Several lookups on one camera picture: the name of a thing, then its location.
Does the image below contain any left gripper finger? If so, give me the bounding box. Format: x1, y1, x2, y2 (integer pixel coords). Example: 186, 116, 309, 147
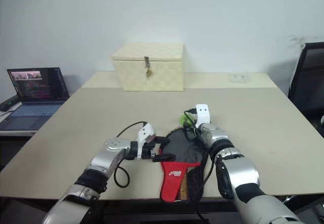
154, 137, 171, 146
152, 153, 176, 163

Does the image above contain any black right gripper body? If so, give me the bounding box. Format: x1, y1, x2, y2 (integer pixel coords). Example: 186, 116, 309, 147
186, 114, 197, 129

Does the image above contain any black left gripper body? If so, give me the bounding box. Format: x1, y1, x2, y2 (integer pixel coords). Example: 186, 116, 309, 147
141, 136, 163, 160

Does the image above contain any black red mesh paddle case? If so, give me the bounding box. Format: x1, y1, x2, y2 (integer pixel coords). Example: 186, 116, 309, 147
159, 126, 216, 203

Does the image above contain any cream woven storage box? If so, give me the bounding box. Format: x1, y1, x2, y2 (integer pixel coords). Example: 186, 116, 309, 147
111, 43, 185, 92

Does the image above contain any dark table underframe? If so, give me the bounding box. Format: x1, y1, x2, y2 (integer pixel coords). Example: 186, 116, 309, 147
101, 201, 238, 224

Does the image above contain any brass padlock on latch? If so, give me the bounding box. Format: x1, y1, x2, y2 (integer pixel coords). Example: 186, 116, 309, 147
143, 56, 153, 79

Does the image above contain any small clear plastic box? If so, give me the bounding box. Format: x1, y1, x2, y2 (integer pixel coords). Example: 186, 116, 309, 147
229, 73, 250, 84

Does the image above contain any black office chair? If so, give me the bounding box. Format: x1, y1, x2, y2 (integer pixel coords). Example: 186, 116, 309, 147
288, 42, 324, 131

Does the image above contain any open grey laptop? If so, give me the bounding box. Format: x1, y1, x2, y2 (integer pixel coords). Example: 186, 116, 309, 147
0, 67, 70, 131

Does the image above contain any black handheld device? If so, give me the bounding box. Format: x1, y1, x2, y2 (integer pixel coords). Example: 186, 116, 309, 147
0, 96, 20, 113

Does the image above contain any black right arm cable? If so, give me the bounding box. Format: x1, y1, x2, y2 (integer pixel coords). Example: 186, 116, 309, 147
183, 109, 216, 221

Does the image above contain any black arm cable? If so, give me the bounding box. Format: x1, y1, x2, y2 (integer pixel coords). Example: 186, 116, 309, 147
183, 109, 216, 221
113, 121, 149, 188

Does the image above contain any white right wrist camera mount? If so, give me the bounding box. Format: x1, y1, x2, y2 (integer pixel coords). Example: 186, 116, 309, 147
194, 103, 212, 128

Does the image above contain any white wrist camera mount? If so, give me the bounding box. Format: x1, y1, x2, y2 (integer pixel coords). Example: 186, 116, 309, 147
194, 103, 212, 128
137, 123, 155, 159

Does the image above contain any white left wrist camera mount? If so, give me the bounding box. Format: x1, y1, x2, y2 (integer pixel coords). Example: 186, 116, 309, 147
137, 123, 155, 159

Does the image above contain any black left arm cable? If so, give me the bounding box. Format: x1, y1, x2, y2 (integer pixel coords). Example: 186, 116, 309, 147
113, 121, 149, 188

